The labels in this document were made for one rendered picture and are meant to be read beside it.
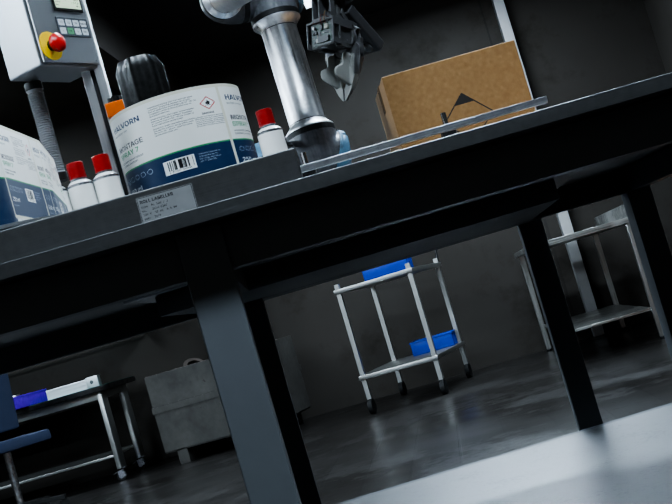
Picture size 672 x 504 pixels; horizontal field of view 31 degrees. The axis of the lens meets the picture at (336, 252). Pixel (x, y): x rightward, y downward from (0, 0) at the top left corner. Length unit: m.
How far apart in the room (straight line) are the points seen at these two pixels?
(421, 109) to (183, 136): 0.96
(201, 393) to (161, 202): 6.71
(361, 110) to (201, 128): 7.45
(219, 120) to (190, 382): 6.59
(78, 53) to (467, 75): 0.82
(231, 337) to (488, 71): 1.26
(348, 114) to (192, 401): 2.50
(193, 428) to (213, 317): 6.81
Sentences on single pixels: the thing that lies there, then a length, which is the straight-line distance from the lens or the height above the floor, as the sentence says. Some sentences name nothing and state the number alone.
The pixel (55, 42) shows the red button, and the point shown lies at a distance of 2.44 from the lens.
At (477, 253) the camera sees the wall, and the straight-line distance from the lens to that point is 9.04.
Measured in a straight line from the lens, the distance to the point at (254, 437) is 1.52.
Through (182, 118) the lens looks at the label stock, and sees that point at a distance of 1.73.
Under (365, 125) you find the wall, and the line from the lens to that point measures 9.14.
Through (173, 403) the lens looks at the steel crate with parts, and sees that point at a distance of 8.35.
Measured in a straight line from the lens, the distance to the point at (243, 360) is 1.52.
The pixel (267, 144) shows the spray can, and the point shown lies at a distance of 2.35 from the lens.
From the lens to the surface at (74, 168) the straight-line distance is 2.38.
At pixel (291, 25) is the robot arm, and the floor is 1.33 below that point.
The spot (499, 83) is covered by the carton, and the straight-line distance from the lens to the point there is 2.62.
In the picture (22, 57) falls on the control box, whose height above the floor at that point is 1.32.
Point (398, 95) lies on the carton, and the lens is 2.59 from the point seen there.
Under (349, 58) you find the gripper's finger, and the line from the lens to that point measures 2.36.
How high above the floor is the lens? 0.65
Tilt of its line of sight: 3 degrees up
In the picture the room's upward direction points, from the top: 16 degrees counter-clockwise
